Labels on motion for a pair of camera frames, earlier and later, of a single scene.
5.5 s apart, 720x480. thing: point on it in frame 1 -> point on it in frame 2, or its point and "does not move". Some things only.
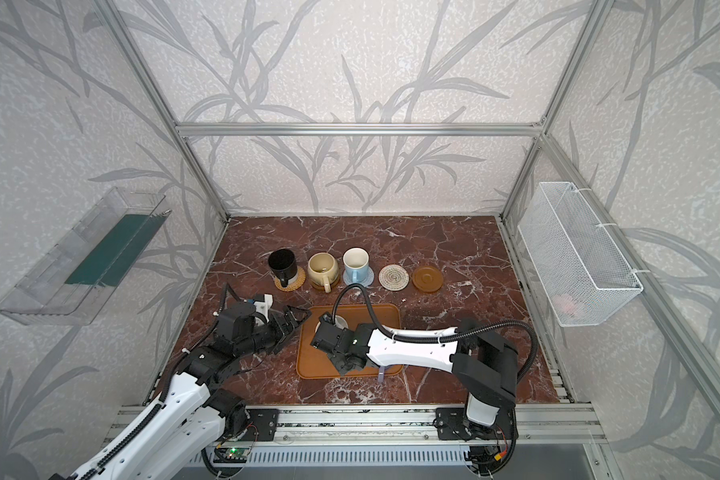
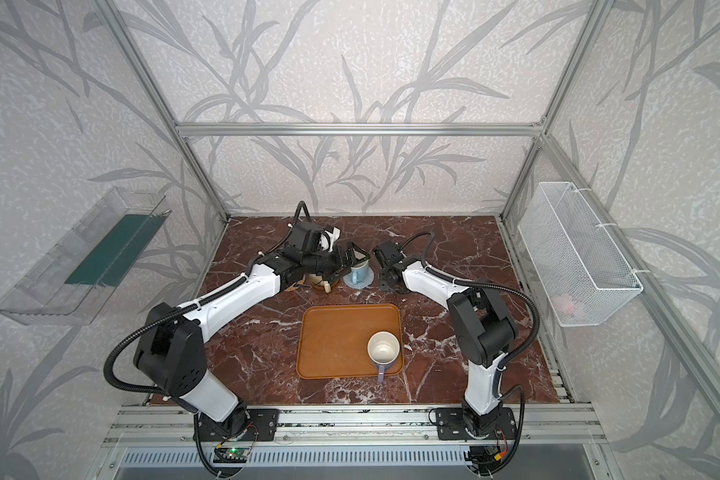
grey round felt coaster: [367, 281] does not move
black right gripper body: [328, 334] -> [386, 274]
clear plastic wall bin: [71, 283] does not move
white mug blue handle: [356, 262] does not move
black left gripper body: [281, 327] -> [342, 258]
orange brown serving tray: [313, 363] does not move
